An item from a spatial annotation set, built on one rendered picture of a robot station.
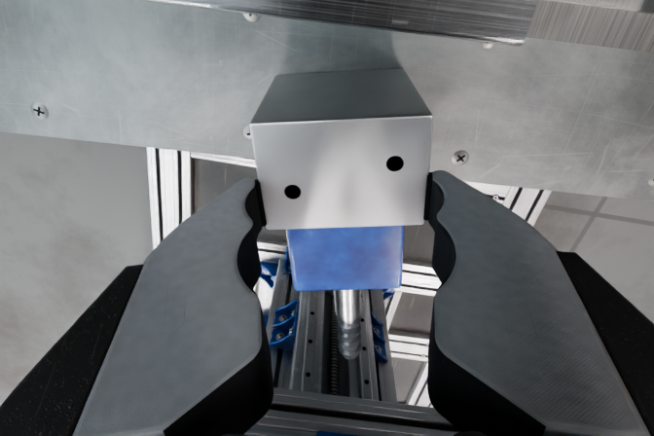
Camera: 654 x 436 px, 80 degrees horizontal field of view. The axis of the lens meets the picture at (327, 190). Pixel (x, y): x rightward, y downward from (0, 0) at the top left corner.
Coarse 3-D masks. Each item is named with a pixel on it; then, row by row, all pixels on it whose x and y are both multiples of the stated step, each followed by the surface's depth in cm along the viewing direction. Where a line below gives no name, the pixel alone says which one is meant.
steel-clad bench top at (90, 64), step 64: (0, 0) 14; (64, 0) 14; (128, 0) 14; (0, 64) 15; (64, 64) 15; (128, 64) 15; (192, 64) 15; (256, 64) 15; (320, 64) 15; (384, 64) 15; (448, 64) 15; (512, 64) 15; (576, 64) 15; (640, 64) 15; (0, 128) 17; (64, 128) 17; (128, 128) 17; (192, 128) 17; (448, 128) 16; (512, 128) 16; (576, 128) 16; (640, 128) 16; (576, 192) 18; (640, 192) 18
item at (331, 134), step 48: (288, 96) 13; (336, 96) 12; (384, 96) 12; (288, 144) 11; (336, 144) 11; (384, 144) 11; (288, 192) 12; (336, 192) 12; (384, 192) 12; (288, 240) 14; (336, 240) 14; (384, 240) 14; (336, 288) 15; (384, 288) 15
